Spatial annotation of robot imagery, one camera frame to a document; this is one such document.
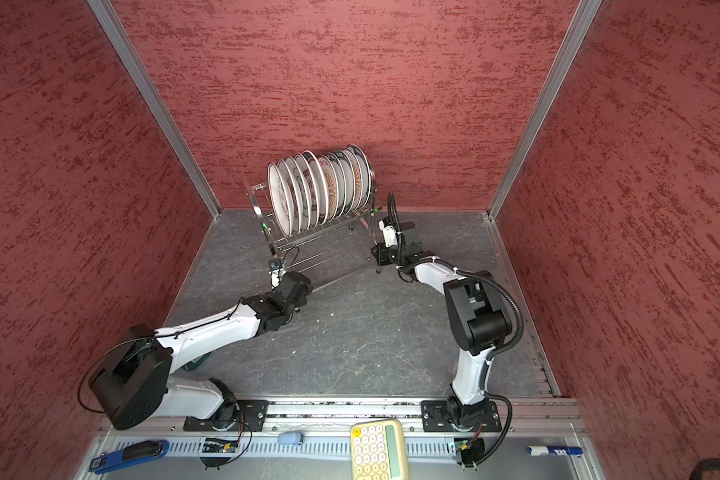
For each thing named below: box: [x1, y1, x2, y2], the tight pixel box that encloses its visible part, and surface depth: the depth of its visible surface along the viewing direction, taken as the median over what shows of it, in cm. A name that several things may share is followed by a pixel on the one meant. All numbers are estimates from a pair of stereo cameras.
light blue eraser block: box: [277, 432, 305, 445], surface depth 71 cm
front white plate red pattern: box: [268, 162, 293, 238], surface depth 82 cm
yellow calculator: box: [351, 419, 408, 480], surface depth 69 cm
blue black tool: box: [90, 440, 170, 475], surface depth 67 cm
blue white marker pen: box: [527, 446, 583, 457], surface depth 71 cm
